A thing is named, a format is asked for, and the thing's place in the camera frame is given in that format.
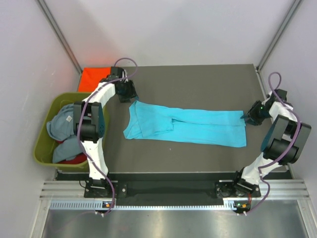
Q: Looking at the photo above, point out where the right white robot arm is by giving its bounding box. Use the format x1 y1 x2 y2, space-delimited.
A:
231 89 312 196

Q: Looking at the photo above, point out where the slotted white cable duct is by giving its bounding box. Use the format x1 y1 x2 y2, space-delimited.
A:
49 199 251 211

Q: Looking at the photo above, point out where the red t shirt in bin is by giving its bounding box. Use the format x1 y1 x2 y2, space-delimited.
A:
57 153 87 164

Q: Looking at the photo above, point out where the olive green plastic bin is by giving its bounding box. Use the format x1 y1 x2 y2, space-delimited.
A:
33 92 111 172

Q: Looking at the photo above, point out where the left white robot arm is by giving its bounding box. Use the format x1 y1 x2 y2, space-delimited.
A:
73 66 137 198

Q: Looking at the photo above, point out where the folded orange t shirt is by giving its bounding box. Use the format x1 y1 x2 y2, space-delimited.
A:
77 67 110 93

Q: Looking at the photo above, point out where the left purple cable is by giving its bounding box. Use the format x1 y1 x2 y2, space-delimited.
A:
76 58 139 215

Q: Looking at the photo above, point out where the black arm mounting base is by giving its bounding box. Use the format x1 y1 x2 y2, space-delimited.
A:
55 171 293 201

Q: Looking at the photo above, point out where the grey blue t shirt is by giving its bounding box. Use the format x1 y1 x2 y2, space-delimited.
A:
53 136 82 164
46 104 74 141

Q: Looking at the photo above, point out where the aluminium frame rail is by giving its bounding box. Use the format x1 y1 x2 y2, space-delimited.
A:
256 70 284 176

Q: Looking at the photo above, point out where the cyan t shirt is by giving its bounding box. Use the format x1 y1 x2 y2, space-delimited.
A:
123 101 247 148

